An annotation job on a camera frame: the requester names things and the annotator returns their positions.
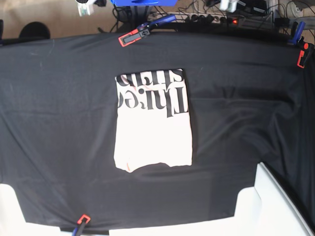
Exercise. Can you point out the light pink T-shirt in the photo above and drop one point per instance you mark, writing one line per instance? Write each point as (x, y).
(153, 123)

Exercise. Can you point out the white power strip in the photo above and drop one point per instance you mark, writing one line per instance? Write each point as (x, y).
(211, 19)

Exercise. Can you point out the orange clamp at right edge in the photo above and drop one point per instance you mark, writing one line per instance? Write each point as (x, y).
(304, 51)

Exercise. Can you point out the black table cloth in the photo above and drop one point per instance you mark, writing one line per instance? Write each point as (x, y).
(249, 102)

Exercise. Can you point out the blue clamp at front edge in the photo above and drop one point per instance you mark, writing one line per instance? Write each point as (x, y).
(81, 224)

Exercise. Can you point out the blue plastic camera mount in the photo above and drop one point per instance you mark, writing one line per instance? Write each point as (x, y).
(144, 2)

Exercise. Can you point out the orange black clamp, blue handles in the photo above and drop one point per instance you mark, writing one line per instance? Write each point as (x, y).
(144, 30)

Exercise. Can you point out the blue clamp handle right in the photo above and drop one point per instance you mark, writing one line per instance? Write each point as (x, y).
(296, 31)

